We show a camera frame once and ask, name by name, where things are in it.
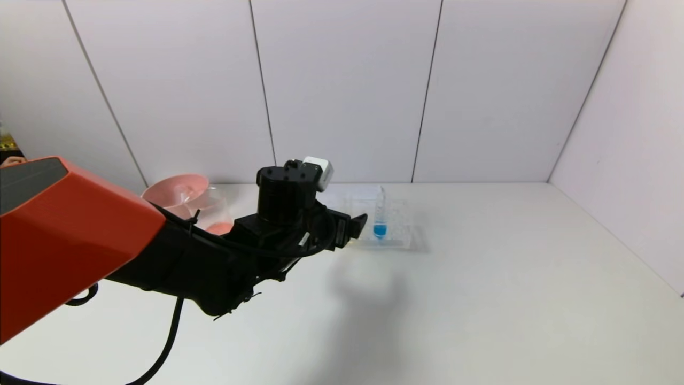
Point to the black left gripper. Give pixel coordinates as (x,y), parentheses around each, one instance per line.
(340,229)

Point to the test tube with blue pigment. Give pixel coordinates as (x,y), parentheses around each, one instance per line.
(380,230)

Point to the clear acrylic test tube rack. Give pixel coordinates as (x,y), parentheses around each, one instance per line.
(398,230)

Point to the clear glass beaker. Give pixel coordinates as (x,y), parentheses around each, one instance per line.
(222,211)

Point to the white paper sheet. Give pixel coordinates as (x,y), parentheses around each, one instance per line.
(358,191)

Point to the pink plastic bowl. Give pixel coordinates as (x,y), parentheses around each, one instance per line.
(173,190)

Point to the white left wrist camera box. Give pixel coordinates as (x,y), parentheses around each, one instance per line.
(319,172)

